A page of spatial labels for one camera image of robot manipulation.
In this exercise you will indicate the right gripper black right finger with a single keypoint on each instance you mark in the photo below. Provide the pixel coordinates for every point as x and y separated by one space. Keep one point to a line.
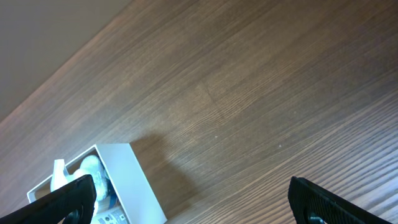
311 203

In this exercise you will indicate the white tube with gold cap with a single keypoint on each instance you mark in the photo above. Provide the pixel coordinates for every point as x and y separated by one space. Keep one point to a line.
114 215

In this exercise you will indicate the blue spray bottle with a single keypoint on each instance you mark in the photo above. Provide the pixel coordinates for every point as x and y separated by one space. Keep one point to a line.
90 165

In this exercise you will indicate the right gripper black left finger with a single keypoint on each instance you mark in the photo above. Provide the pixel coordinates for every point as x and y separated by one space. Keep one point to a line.
72 203

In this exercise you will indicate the white cardboard box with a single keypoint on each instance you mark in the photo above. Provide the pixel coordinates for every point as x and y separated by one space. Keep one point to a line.
131 188

